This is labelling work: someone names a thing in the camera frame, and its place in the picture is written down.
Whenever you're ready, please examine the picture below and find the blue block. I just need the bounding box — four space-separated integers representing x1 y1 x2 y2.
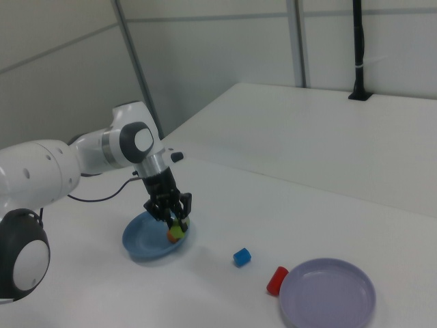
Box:
233 248 253 268

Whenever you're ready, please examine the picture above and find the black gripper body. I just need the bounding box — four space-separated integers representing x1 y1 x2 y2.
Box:
141 166 181 203

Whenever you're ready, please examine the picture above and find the purple plate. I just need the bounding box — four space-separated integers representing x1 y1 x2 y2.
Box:
279 258 377 328

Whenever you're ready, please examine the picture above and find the blue plate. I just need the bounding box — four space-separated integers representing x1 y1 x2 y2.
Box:
122 210 197 263

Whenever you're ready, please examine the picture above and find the green block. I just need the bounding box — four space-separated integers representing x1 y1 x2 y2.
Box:
169 223 187 240

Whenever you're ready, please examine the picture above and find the red cylinder block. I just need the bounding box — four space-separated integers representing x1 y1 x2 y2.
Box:
266 266 290 297

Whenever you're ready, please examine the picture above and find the grey partition post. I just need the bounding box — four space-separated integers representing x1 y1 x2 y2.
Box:
111 0 165 137
292 0 312 88

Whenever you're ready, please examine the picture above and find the black pole with clamp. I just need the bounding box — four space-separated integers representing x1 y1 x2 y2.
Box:
348 0 373 102

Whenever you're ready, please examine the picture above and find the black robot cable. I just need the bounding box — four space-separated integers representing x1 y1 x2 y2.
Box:
38 172 143 226

